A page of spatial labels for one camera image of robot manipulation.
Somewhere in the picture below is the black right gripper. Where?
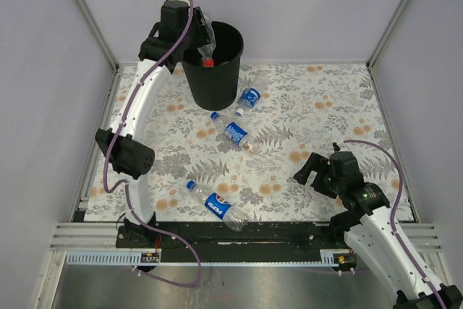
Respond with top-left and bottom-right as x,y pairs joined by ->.
292,153 -> 344,200

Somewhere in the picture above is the clear bottle red cap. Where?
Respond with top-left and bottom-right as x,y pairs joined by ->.
197,27 -> 216,68

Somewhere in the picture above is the Pepsi bottle blue cap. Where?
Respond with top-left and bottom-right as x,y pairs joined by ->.
187,180 -> 247,232

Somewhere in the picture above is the orange juice bottle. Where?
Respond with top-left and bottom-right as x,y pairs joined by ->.
215,61 -> 230,67

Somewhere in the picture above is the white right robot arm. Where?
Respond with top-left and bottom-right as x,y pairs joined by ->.
294,151 -> 462,308

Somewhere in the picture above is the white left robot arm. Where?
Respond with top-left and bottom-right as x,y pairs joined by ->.
95,0 -> 210,247

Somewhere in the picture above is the black plastic bin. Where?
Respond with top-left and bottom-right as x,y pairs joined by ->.
182,21 -> 244,111

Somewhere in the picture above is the floral table mat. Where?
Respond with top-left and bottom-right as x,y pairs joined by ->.
145,64 -> 414,221

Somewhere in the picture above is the blue label bottle white cap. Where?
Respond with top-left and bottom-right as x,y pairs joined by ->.
236,76 -> 269,117

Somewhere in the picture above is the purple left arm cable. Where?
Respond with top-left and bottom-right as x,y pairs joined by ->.
103,0 -> 203,288

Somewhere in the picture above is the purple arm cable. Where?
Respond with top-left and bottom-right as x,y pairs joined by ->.
342,138 -> 448,309
103,0 -> 203,288

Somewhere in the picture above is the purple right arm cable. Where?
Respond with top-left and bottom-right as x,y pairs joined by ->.
342,138 -> 448,309

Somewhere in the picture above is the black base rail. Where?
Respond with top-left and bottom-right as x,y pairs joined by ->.
116,222 -> 349,263

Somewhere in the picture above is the white slotted cable duct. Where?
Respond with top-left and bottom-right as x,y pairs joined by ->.
66,251 -> 161,266

